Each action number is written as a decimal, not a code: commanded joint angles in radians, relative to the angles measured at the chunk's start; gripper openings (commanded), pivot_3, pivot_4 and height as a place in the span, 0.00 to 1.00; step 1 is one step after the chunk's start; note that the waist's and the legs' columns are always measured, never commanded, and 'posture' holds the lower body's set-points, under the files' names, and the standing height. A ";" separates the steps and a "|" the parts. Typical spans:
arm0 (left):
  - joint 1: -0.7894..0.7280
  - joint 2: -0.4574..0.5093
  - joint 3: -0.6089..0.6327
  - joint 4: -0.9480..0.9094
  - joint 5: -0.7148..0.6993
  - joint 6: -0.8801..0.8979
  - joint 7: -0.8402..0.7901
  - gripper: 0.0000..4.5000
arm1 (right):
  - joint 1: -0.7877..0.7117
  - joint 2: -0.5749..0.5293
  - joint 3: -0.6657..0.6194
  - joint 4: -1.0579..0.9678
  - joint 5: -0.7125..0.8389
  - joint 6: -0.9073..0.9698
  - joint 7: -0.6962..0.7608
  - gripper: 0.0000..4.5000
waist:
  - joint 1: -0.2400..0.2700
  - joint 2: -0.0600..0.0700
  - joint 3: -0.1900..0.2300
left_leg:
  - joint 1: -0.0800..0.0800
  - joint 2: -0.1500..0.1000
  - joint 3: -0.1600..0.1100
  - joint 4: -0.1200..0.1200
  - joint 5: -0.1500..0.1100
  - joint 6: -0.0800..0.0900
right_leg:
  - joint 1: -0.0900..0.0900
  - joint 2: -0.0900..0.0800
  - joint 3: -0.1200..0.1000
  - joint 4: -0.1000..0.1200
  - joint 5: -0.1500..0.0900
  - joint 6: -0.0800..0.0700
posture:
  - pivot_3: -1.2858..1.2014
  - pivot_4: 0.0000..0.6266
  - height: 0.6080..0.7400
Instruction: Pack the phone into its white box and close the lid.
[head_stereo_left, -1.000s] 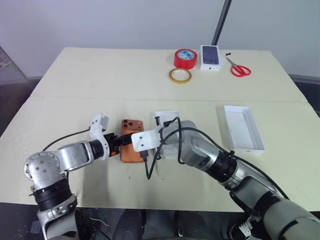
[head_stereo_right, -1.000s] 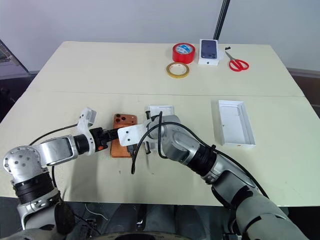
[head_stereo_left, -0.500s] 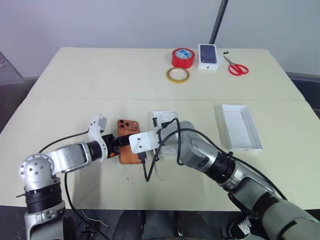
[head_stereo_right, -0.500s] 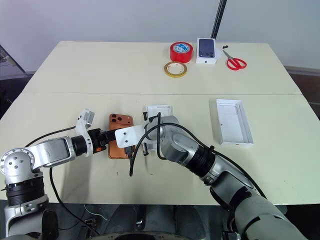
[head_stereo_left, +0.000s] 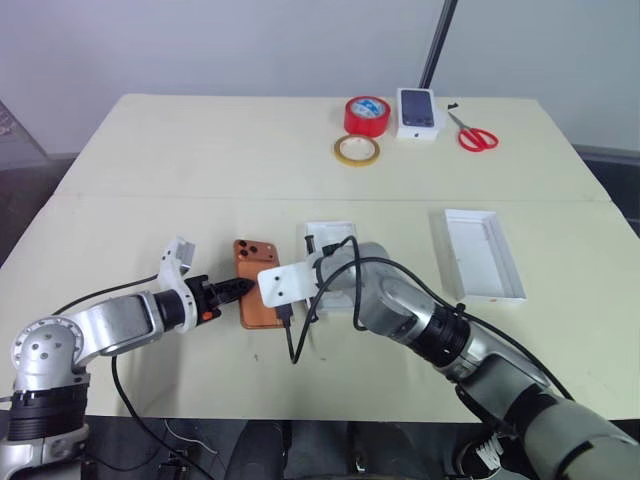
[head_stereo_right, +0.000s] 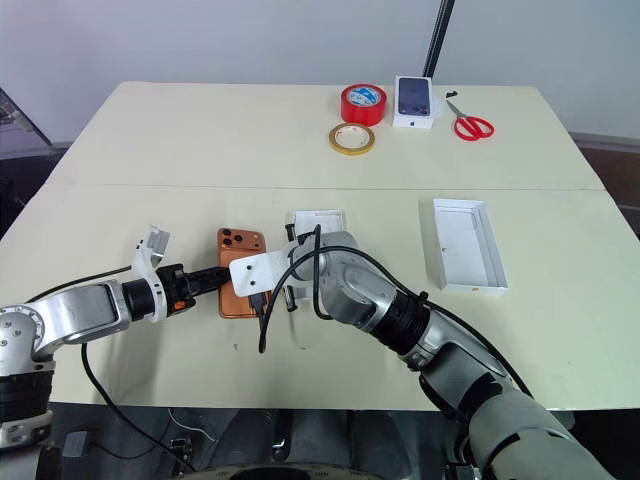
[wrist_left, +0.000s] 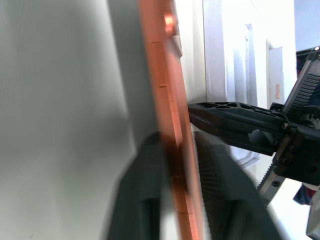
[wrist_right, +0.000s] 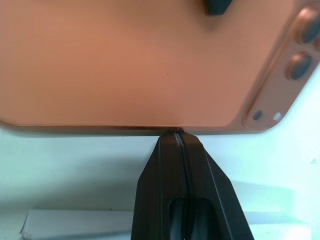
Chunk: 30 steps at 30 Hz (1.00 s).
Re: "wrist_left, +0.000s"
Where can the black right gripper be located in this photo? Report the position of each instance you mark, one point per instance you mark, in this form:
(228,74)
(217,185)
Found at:
(303,150)

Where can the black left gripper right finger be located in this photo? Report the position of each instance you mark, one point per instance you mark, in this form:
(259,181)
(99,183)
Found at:
(230,200)

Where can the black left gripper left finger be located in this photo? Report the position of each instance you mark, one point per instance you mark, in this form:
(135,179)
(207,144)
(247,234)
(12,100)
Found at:
(142,190)

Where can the orange smartphone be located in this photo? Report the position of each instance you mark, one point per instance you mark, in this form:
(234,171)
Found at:
(170,100)

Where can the white phone box lid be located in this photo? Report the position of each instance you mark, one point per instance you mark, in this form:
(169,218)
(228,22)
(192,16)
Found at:
(276,70)

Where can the white phone box base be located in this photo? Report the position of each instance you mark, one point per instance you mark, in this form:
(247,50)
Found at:
(215,50)

